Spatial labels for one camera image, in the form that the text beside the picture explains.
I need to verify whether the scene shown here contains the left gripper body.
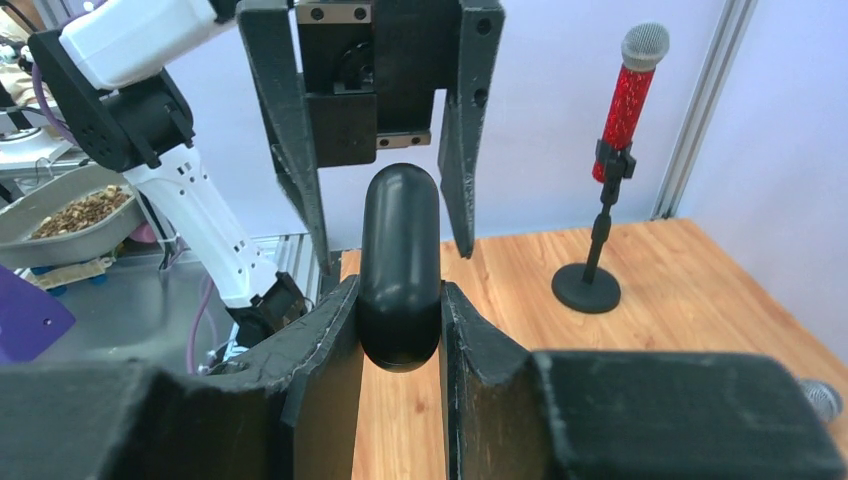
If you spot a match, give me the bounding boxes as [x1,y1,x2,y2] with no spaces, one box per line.
[292,0,460,167]

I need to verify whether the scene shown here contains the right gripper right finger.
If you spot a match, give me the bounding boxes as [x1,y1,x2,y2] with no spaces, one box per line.
[439,282,847,479]

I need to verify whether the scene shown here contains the silver glitter microphone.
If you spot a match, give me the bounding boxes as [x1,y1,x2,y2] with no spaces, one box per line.
[798,378,844,423]

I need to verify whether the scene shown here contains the black earbud charging case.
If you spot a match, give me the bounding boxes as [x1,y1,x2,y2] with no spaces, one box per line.
[356,163,442,373]

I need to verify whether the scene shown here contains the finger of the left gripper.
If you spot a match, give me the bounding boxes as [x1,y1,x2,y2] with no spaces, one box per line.
[438,1,505,258]
[236,1,331,274]

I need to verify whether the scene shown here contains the metal tray with pellets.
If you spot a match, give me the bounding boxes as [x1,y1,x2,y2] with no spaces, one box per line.
[1,165,145,269]

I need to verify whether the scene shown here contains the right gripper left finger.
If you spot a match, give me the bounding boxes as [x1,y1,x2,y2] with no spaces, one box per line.
[1,275,364,479]

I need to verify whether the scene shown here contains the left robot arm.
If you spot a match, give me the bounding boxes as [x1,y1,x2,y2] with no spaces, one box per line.
[28,1,505,347]

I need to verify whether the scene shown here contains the red glitter microphone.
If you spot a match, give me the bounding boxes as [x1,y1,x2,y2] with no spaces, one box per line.
[592,22,670,182]

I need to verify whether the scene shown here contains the purple plastic piece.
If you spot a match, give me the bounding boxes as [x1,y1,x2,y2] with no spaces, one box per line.
[1,267,76,365]

